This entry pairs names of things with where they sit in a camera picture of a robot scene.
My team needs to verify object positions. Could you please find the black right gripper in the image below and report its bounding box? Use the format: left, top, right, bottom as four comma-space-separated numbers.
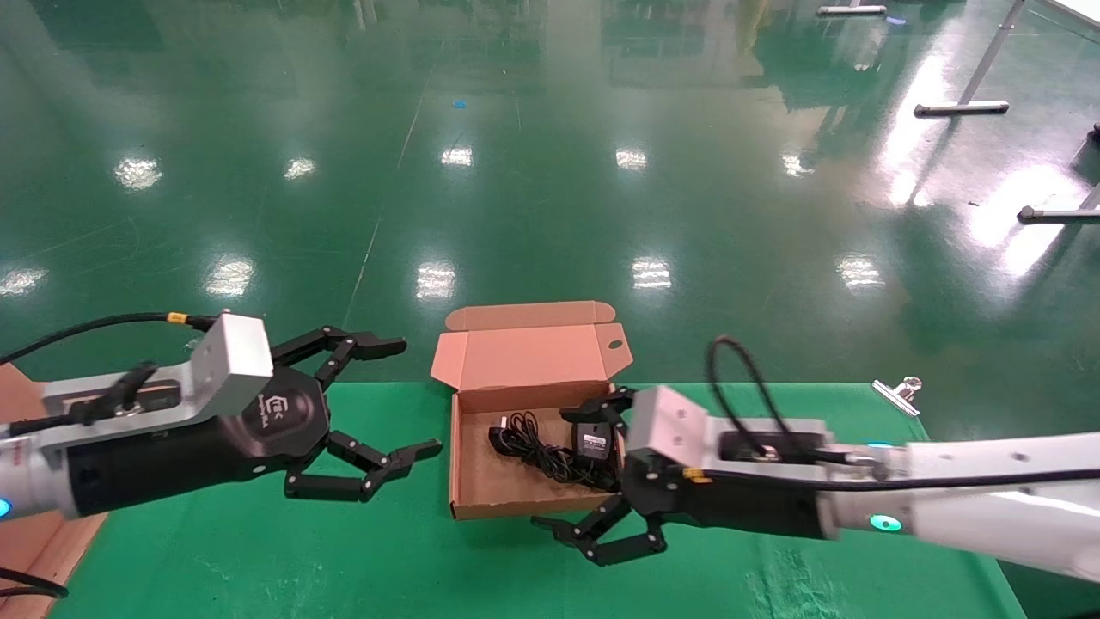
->
530, 386, 830, 567

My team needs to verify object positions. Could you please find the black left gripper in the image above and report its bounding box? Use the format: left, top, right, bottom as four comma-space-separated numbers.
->
67, 325, 444, 517

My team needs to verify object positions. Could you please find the black wired computer mouse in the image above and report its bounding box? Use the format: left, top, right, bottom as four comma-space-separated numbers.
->
563, 417, 623, 474

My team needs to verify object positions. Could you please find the black power cable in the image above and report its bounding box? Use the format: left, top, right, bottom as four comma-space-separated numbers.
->
488, 411, 578, 484

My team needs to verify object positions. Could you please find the open brown cardboard box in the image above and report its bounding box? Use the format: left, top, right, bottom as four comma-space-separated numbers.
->
430, 300, 634, 521

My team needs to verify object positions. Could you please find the green table cloth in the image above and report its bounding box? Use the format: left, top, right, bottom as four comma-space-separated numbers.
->
47, 381, 1028, 619

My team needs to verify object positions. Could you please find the silver binder clip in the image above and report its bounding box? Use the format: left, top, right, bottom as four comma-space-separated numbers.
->
871, 376, 923, 419

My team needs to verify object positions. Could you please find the brown carton with black print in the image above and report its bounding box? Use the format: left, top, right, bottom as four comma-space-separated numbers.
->
0, 361, 65, 594

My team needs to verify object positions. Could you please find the white table leg with foot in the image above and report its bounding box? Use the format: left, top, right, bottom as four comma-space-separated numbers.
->
914, 0, 1030, 118

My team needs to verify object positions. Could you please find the dark-tipped table leg with foot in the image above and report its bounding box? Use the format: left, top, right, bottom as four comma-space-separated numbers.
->
1017, 183, 1100, 225

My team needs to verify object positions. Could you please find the white background table top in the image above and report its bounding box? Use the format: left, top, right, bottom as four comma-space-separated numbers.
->
1036, 0, 1100, 34

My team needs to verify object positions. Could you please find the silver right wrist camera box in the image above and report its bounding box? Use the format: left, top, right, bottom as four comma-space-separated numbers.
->
626, 385, 830, 469

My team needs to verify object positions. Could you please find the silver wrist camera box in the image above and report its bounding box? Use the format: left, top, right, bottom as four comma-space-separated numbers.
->
39, 312, 274, 431
626, 385, 830, 469

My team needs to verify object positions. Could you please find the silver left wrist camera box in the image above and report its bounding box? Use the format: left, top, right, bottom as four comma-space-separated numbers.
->
39, 312, 274, 431

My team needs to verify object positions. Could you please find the looped black right wrist cable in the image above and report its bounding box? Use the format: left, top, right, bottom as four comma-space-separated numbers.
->
707, 334, 860, 469

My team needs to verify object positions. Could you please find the thin yellow-tagged left arm cable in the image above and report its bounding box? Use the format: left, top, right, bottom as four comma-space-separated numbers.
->
0, 311, 220, 366

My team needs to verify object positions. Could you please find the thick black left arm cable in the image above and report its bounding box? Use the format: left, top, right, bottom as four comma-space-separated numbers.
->
0, 566, 70, 600

